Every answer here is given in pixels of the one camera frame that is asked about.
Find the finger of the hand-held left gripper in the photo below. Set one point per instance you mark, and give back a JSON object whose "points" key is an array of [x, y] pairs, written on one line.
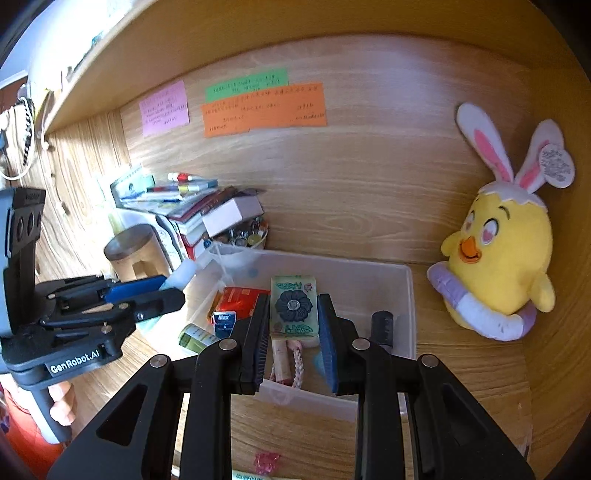
{"points": [[157, 304], [138, 287]]}

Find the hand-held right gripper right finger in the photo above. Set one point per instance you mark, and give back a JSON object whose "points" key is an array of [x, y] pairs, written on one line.
{"points": [[328, 346]]}

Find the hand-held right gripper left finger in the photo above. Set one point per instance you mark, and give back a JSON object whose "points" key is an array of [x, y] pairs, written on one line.
{"points": [[257, 346]]}

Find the white plastic bottle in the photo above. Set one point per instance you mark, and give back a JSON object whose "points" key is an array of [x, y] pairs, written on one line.
{"points": [[181, 274]]}

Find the blue staple box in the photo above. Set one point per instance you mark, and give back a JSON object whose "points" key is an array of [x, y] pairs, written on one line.
{"points": [[225, 324]]}

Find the red tea packet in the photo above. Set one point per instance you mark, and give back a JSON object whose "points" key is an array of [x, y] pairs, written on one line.
{"points": [[240, 300]]}

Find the green floral packet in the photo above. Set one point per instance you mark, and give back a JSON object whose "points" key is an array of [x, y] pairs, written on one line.
{"points": [[293, 304]]}

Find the clear plastic bin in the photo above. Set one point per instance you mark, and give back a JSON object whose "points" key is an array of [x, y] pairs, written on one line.
{"points": [[360, 286]]}

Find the person's left forearm orange sleeve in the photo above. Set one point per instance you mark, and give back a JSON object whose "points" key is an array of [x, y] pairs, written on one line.
{"points": [[25, 424]]}

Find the person's left hand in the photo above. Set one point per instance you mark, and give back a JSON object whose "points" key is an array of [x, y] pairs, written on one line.
{"points": [[62, 401]]}

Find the brown lidded jar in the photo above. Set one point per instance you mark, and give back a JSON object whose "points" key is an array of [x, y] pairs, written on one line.
{"points": [[134, 249]]}

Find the olive green tube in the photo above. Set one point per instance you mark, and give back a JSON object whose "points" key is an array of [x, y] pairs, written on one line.
{"points": [[198, 338]]}

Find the black cylindrical bottle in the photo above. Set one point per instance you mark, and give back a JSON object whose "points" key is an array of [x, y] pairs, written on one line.
{"points": [[382, 328]]}

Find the stack of books and papers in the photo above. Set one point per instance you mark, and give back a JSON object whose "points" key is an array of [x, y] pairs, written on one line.
{"points": [[180, 217]]}

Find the bowl of beads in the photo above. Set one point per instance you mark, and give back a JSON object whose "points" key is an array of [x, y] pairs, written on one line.
{"points": [[244, 240]]}

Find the small white box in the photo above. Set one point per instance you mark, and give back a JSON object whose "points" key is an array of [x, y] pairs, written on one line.
{"points": [[228, 214]]}

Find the red and white tube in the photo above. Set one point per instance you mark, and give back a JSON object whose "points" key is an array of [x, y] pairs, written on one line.
{"points": [[181, 177]]}

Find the pink sticky note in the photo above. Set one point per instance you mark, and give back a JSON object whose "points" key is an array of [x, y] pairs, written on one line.
{"points": [[165, 109]]}

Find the yellow chick plush toy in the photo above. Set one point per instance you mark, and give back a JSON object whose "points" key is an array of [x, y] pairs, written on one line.
{"points": [[498, 258]]}

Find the orange sticky note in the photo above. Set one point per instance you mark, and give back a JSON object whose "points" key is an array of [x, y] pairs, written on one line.
{"points": [[263, 113]]}

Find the green sticky note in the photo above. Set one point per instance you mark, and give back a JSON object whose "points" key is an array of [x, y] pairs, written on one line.
{"points": [[247, 85]]}

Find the wooden shelf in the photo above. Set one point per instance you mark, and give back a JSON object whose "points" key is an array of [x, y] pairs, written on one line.
{"points": [[184, 50]]}

